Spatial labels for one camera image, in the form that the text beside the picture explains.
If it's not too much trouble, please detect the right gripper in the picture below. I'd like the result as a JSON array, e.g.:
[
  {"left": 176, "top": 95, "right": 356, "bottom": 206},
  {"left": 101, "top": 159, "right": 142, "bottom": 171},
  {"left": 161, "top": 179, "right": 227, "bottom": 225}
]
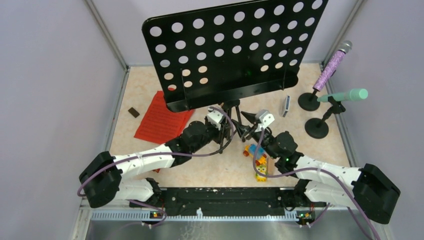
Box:
[{"left": 232, "top": 111, "right": 279, "bottom": 160}]

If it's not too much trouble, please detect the black round mic stand front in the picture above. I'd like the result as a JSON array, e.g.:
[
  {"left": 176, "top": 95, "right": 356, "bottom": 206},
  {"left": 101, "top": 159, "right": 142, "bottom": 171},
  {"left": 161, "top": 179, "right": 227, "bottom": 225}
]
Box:
[{"left": 304, "top": 97, "right": 346, "bottom": 139}]

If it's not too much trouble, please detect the black round mic stand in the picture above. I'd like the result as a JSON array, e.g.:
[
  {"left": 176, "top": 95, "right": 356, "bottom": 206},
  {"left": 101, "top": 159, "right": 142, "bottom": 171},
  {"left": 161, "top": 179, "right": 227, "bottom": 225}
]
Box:
[
  {"left": 304, "top": 97, "right": 346, "bottom": 139},
  {"left": 297, "top": 89, "right": 321, "bottom": 112}
]

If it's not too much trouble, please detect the red sheet music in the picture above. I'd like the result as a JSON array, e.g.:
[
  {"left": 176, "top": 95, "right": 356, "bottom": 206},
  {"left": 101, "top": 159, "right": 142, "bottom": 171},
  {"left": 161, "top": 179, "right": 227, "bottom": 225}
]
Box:
[{"left": 134, "top": 91, "right": 195, "bottom": 144}]

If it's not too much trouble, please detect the black music stand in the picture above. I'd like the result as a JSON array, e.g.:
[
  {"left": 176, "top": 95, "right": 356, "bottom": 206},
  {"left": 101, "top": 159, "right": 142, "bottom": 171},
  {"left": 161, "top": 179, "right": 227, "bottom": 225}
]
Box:
[{"left": 141, "top": 0, "right": 329, "bottom": 157}]

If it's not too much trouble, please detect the green microphone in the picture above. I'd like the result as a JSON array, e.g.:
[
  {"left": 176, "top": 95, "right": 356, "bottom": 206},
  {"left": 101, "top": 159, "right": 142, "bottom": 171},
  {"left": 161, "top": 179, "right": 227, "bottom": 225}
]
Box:
[{"left": 317, "top": 88, "right": 369, "bottom": 103}]

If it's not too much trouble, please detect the purple glitter microphone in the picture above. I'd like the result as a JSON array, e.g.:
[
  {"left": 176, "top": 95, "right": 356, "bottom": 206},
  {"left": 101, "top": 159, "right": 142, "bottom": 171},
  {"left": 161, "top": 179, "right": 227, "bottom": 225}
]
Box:
[{"left": 312, "top": 40, "right": 353, "bottom": 92}]

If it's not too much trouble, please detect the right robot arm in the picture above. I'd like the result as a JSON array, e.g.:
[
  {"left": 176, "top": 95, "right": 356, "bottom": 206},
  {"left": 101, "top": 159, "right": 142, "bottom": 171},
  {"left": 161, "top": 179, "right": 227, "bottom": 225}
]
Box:
[{"left": 238, "top": 110, "right": 401, "bottom": 225}]

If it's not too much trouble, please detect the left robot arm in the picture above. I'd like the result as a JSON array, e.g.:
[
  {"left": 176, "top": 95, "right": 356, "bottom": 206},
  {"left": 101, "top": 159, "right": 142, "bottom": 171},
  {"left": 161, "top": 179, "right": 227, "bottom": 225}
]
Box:
[{"left": 77, "top": 121, "right": 223, "bottom": 209}]

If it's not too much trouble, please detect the toy block car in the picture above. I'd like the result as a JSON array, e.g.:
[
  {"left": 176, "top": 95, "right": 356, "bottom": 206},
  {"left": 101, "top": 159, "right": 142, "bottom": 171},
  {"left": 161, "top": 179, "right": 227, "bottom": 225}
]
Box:
[{"left": 242, "top": 143, "right": 267, "bottom": 166}]

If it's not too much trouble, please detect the wooden block near owl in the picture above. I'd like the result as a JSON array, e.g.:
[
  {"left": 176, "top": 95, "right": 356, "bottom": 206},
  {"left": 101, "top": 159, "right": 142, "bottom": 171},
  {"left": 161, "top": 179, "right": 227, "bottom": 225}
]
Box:
[{"left": 267, "top": 158, "right": 275, "bottom": 175}]

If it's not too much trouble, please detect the yellow owl block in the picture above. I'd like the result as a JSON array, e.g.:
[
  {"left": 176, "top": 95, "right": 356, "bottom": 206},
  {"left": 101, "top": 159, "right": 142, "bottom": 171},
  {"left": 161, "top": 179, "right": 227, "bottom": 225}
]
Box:
[{"left": 255, "top": 164, "right": 268, "bottom": 182}]

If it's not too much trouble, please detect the black round mic stand rear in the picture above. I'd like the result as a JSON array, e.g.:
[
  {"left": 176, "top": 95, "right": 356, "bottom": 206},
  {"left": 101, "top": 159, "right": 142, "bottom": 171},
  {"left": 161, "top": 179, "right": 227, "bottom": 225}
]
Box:
[{"left": 297, "top": 89, "right": 321, "bottom": 112}]

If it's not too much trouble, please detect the dark brown small block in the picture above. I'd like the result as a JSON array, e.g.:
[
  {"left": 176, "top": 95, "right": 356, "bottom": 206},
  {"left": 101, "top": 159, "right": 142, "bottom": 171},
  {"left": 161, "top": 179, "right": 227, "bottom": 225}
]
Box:
[{"left": 128, "top": 107, "right": 140, "bottom": 118}]

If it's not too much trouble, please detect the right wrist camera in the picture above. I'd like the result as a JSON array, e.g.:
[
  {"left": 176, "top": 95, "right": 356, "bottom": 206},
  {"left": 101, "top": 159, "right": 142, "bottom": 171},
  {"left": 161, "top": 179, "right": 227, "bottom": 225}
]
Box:
[{"left": 254, "top": 109, "right": 275, "bottom": 133}]

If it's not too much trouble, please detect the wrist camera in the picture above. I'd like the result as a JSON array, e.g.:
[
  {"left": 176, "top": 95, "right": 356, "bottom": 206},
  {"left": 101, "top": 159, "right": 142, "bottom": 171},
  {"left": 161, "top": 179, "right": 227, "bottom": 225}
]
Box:
[
  {"left": 206, "top": 106, "right": 225, "bottom": 130},
  {"left": 254, "top": 109, "right": 275, "bottom": 133}
]

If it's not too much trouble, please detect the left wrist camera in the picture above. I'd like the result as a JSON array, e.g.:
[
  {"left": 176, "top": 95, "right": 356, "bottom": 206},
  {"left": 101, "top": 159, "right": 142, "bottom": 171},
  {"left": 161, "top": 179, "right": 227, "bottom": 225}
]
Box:
[{"left": 206, "top": 106, "right": 225, "bottom": 130}]

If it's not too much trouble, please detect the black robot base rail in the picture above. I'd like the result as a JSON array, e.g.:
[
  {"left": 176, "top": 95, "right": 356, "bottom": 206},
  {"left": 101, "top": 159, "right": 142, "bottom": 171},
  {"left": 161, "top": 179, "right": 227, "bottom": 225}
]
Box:
[{"left": 129, "top": 187, "right": 327, "bottom": 220}]

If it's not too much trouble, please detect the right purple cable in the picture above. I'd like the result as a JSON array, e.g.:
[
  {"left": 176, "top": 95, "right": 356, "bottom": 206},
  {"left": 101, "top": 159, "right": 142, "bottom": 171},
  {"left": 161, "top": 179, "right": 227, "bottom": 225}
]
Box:
[{"left": 252, "top": 129, "right": 382, "bottom": 240}]

